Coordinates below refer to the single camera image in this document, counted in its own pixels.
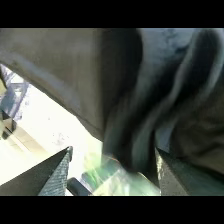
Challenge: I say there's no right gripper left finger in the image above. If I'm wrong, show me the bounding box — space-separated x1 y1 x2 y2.
0 145 74 197

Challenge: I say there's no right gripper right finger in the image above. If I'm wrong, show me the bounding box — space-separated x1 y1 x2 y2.
154 148 224 197

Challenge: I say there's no black garment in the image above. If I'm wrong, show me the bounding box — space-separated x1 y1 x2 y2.
0 28 224 188

